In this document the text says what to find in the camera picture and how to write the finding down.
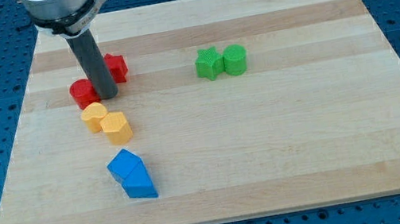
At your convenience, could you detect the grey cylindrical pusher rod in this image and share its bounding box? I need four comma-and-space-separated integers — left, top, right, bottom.
66, 29, 118, 99

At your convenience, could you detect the red circle block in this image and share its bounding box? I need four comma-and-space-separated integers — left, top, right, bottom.
69, 79, 101, 110

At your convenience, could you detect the red star block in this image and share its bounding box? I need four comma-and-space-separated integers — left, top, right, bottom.
103, 53, 128, 83

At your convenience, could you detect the green star block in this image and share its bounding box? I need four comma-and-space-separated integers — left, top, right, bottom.
195, 46, 225, 81

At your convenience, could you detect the green circle block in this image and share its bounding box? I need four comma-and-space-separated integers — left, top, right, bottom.
223, 44, 247, 76

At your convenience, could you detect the yellow heart block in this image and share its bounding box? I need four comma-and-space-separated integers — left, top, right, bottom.
80, 102, 108, 133

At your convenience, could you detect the yellow hexagon block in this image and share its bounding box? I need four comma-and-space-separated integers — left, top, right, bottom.
100, 111, 134, 145

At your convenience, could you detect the blue cube block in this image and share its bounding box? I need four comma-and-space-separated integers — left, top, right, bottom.
107, 149, 143, 183

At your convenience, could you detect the blue triangle block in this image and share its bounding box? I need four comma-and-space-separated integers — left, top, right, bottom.
121, 162, 158, 199

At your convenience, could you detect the wooden board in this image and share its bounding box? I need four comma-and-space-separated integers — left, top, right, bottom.
0, 0, 400, 224

